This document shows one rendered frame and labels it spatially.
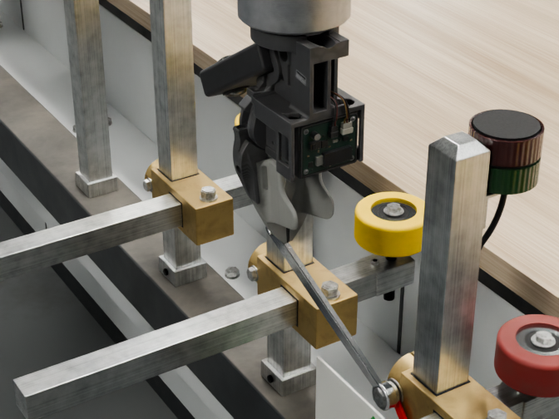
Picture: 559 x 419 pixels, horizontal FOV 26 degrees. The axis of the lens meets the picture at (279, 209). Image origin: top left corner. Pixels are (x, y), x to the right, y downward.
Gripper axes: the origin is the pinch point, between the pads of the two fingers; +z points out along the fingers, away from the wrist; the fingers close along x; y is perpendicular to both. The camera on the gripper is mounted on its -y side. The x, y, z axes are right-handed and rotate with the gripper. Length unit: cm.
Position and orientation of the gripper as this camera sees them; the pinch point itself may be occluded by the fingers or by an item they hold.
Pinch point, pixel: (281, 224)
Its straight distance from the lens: 107.7
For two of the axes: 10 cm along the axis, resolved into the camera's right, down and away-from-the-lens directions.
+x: 8.5, -2.7, 4.5
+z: 0.1, 8.7, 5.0
